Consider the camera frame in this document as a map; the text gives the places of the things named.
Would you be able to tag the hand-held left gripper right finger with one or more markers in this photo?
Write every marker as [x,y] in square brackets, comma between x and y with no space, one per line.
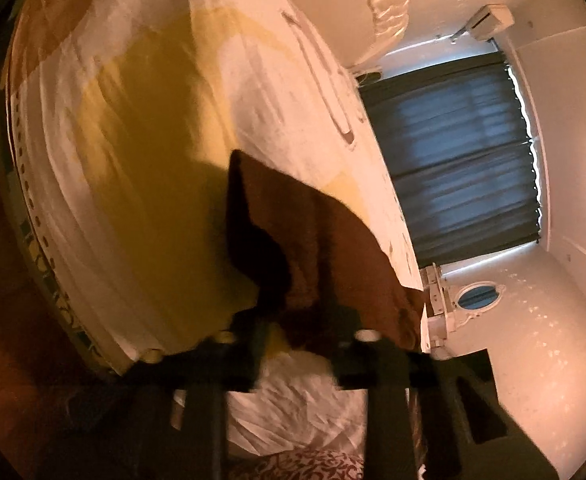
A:
[347,327]

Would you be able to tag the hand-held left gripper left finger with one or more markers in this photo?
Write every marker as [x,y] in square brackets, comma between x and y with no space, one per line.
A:
[245,355]

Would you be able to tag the brown small garment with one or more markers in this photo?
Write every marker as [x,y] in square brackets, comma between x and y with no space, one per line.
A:
[323,240]

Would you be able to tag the red floral cloth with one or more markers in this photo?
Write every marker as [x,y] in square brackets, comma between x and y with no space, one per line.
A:
[303,465]

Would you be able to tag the white vanity with oval mirror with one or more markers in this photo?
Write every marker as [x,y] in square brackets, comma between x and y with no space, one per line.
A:
[478,296]

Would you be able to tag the dark window curtain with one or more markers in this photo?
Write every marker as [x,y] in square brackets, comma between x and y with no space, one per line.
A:
[448,150]

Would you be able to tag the printed white bed sheet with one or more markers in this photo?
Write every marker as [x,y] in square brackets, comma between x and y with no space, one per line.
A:
[148,110]

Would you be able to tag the white air conditioner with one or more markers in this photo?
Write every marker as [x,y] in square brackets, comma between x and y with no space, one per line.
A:
[490,20]

